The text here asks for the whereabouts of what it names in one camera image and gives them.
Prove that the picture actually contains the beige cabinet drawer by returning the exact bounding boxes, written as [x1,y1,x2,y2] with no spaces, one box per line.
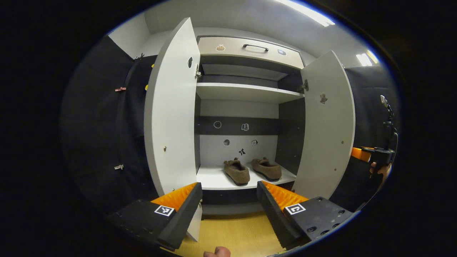
[197,36,305,69]

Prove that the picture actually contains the white shoe cabinet door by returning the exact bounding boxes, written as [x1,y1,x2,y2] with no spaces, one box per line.
[292,50,356,200]
[144,17,203,242]

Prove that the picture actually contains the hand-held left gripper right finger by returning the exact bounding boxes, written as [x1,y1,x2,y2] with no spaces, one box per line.
[256,180,357,249]

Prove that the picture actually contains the black backdrop cloth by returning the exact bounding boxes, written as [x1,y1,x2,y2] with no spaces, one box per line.
[61,36,157,215]
[328,64,398,211]

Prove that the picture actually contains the small ceiling light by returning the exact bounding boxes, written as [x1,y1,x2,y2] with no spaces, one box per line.
[355,50,380,67]

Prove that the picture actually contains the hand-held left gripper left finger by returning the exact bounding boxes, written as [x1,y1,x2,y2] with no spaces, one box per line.
[107,182,203,250]

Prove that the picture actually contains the white shoe cabinet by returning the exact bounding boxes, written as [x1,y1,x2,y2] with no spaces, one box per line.
[195,35,307,216]

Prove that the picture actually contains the brown fuzzy shoe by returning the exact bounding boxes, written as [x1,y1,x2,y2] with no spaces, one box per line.
[251,156,282,181]
[224,157,251,186]

